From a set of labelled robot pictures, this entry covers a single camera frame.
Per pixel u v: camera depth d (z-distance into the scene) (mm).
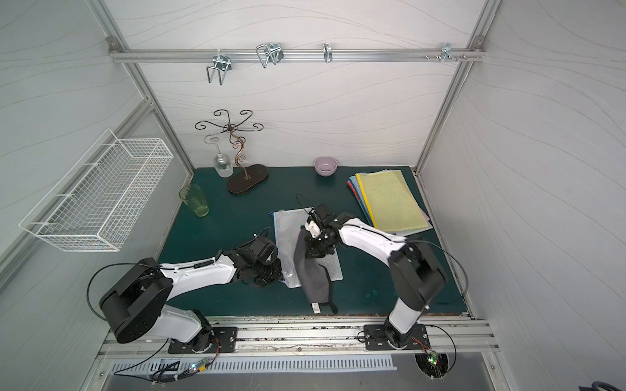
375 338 730
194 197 956
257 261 694
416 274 458
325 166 1187
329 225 649
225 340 735
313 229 814
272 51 765
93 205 675
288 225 1020
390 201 1091
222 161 926
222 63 783
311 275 824
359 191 1106
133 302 428
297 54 765
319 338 750
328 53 783
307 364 703
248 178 1148
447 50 764
